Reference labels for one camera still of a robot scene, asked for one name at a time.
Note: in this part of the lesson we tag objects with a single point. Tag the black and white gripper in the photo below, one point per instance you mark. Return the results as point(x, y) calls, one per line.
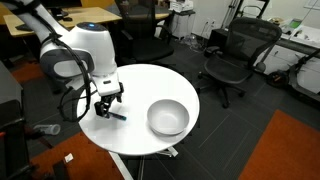
point(109, 88)

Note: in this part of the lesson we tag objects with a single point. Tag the teal marker pen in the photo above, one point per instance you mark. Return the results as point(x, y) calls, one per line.
point(117, 116)

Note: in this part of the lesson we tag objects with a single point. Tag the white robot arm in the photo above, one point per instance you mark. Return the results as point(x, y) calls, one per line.
point(83, 56)

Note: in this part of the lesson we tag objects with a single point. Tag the white bowl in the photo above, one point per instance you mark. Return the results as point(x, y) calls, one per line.
point(167, 117)

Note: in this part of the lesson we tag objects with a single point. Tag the round white table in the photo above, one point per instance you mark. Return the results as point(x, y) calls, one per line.
point(143, 85)

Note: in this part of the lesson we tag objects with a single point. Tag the clear plastic cup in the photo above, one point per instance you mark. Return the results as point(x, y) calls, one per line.
point(49, 129)

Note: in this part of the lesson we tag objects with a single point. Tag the black computer mouse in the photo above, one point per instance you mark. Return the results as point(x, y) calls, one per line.
point(67, 19)

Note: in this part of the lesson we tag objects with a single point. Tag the wooden desk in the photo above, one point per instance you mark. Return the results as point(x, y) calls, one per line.
point(91, 14)

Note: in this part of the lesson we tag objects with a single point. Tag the black monitor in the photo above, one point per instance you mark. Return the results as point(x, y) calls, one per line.
point(56, 6)

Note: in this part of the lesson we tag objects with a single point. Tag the black keyboard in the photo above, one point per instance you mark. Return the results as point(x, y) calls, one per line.
point(23, 27)

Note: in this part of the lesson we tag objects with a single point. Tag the white cabinet with printer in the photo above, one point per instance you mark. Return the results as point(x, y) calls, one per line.
point(183, 17)

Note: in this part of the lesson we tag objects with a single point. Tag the black cart at left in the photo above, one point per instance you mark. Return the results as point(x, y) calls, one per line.
point(15, 161)

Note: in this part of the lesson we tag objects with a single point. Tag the black mesh office chair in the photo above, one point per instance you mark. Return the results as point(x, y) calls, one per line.
point(233, 63)

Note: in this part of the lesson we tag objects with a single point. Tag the black electric scooter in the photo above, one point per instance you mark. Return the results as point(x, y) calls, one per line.
point(282, 79)

